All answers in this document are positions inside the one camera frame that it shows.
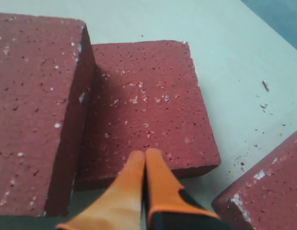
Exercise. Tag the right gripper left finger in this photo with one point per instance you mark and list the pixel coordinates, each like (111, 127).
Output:
(120, 206)

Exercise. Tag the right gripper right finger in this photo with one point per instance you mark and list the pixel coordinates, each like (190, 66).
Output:
(169, 205)

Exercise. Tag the large red brick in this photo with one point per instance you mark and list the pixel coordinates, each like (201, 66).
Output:
(46, 71)

